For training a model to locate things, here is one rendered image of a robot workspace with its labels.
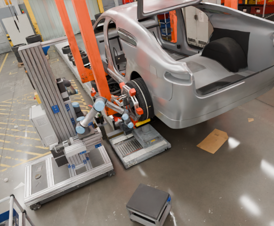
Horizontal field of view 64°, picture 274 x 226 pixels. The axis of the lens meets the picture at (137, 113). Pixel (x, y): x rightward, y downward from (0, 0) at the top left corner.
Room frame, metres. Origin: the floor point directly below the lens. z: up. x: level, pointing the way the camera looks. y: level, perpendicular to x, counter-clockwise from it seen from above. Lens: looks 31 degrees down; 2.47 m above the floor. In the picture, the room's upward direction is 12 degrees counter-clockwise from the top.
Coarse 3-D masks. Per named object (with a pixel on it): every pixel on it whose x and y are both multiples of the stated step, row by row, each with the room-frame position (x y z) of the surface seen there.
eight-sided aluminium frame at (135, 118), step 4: (124, 88) 3.04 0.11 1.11; (128, 88) 3.00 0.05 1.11; (124, 92) 3.25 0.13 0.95; (128, 92) 2.89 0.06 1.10; (132, 100) 2.82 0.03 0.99; (136, 100) 2.80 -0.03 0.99; (136, 104) 2.77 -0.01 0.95; (136, 108) 2.76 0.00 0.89; (128, 112) 3.12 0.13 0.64; (132, 112) 3.13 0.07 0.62; (136, 112) 2.76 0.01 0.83; (132, 116) 3.01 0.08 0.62; (136, 116) 2.78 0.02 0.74; (140, 116) 2.79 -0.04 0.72; (136, 120) 2.90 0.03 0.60
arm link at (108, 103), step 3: (99, 96) 2.50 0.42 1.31; (105, 99) 2.51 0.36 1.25; (105, 102) 2.49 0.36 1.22; (108, 102) 2.51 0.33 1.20; (105, 105) 2.51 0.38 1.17; (108, 105) 2.50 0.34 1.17; (111, 105) 2.50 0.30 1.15; (114, 105) 2.51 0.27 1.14; (111, 108) 2.50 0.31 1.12; (114, 108) 2.50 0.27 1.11; (117, 108) 2.50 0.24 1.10; (120, 108) 2.52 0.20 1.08; (117, 111) 2.50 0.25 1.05; (120, 111) 2.50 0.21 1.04; (123, 111) 2.50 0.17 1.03; (126, 111) 2.52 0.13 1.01
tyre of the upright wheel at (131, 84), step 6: (138, 78) 3.17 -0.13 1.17; (126, 84) 3.19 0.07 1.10; (132, 84) 2.98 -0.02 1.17; (138, 84) 2.98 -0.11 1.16; (144, 84) 2.96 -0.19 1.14; (138, 90) 2.87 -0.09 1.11; (144, 90) 2.87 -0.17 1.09; (138, 96) 2.80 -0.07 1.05; (144, 96) 2.81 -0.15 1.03; (150, 96) 2.83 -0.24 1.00; (144, 102) 2.77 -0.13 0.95; (150, 102) 2.79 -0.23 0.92; (144, 108) 2.75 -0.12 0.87; (150, 108) 2.77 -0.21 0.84; (144, 114) 2.75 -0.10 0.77; (150, 114) 2.80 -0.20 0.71; (144, 120) 2.86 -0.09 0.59
